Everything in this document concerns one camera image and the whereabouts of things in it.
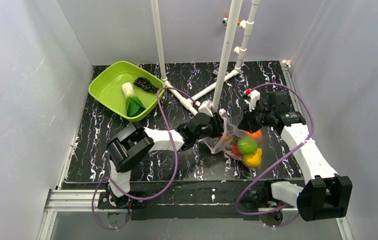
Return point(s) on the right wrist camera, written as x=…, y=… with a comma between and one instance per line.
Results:
x=252, y=96

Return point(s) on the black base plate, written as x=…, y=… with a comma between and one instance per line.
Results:
x=211, y=199

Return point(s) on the fake bok choy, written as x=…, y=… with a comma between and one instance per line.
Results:
x=134, y=106

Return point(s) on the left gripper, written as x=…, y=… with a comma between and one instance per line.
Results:
x=216, y=125

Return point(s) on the fake orange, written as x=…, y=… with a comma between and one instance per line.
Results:
x=257, y=135

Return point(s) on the green plastic tray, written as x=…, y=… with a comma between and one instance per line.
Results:
x=106, y=88

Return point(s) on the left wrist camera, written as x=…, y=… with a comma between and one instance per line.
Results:
x=206, y=108

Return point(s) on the fake mango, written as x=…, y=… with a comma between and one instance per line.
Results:
x=227, y=139

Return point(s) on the white PVC pipe frame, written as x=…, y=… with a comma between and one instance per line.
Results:
x=230, y=60

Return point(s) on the clear zip top bag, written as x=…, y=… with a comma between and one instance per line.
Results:
x=215, y=145

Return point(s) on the fake dark grapes bunch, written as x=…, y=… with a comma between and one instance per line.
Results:
x=145, y=85

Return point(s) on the fake green apple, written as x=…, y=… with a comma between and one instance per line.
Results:
x=247, y=145

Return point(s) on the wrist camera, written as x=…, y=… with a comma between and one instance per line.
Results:
x=252, y=96
x=206, y=108

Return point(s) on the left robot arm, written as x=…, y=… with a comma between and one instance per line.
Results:
x=130, y=145

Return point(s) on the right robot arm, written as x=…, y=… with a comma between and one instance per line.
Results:
x=326, y=194

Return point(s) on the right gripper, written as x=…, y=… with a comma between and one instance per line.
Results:
x=250, y=117

